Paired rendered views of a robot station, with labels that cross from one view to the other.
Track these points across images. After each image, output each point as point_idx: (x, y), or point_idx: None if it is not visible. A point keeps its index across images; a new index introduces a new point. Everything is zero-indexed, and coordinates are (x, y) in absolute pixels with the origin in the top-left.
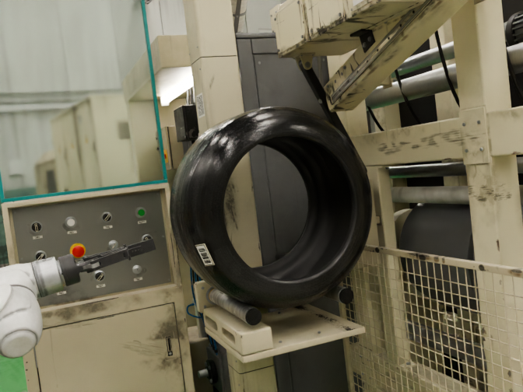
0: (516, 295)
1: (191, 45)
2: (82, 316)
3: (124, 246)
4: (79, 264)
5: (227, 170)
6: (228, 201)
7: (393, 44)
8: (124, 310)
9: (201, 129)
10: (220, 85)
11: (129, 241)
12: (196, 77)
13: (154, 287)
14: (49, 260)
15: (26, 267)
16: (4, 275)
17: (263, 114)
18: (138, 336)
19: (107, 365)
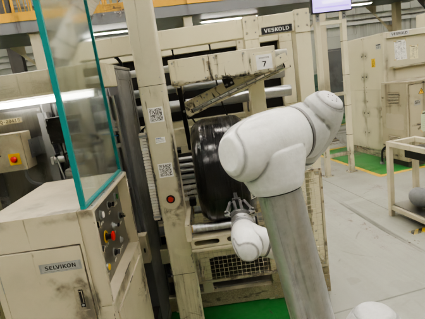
0: (309, 178)
1: (143, 74)
2: (126, 284)
3: (234, 199)
4: (248, 212)
5: None
6: (179, 173)
7: (248, 87)
8: (133, 269)
9: (153, 130)
10: (167, 102)
11: (116, 219)
12: (151, 96)
13: (125, 249)
14: (246, 214)
15: (249, 221)
16: (257, 227)
17: (240, 119)
18: (139, 284)
19: (138, 314)
